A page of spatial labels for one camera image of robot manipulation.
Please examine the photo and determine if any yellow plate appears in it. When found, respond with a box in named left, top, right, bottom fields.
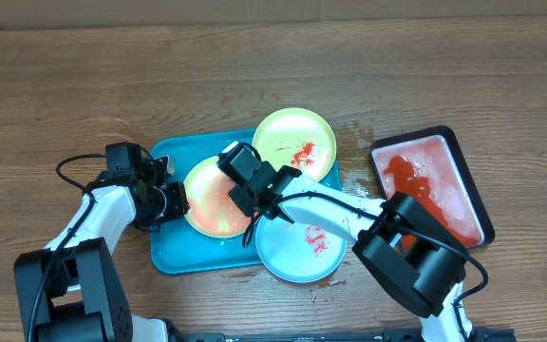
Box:
left=184, top=156, right=251, bottom=238
left=252, top=107, right=337, bottom=181

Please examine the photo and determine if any light blue plate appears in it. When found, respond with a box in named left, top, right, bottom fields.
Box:
left=254, top=218, right=347, bottom=283

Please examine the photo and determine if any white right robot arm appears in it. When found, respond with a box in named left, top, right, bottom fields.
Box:
left=217, top=159, right=474, bottom=341

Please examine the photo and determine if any teal plastic tray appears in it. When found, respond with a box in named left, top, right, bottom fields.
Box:
left=148, top=123, right=350, bottom=276

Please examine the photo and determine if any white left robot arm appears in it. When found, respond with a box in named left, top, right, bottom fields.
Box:
left=13, top=142, right=189, bottom=342

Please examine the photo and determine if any black tray with red water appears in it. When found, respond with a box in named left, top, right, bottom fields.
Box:
left=370, top=125, right=495, bottom=247

